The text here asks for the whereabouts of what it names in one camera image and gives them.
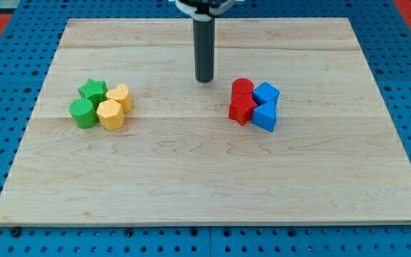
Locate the red star block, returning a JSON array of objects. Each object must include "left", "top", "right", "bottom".
[{"left": 228, "top": 94, "right": 258, "bottom": 126}]

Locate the green star block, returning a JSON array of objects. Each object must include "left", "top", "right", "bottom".
[{"left": 78, "top": 79, "right": 108, "bottom": 109}]

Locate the red cylinder block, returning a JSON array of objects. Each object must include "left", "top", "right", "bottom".
[{"left": 231, "top": 78, "right": 254, "bottom": 101}]

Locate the blue triangle block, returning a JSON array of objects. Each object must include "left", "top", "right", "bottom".
[{"left": 251, "top": 101, "right": 278, "bottom": 132}]

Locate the blue cube block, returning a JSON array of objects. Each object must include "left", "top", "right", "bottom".
[{"left": 252, "top": 81, "right": 280, "bottom": 105}]

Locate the yellow heart block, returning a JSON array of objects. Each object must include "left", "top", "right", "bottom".
[{"left": 106, "top": 84, "right": 133, "bottom": 113}]

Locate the yellow hexagon block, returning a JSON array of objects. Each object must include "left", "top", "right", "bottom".
[{"left": 96, "top": 99, "right": 126, "bottom": 131}]

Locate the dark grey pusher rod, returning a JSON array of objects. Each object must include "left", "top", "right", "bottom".
[{"left": 193, "top": 19, "right": 215, "bottom": 83}]

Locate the green cylinder block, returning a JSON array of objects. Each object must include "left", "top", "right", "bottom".
[{"left": 68, "top": 98, "right": 98, "bottom": 129}]

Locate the light wooden board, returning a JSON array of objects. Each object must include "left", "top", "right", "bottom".
[{"left": 0, "top": 18, "right": 411, "bottom": 227}]

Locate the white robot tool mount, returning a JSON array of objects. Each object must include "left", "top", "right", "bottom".
[{"left": 175, "top": 0, "right": 235, "bottom": 21}]

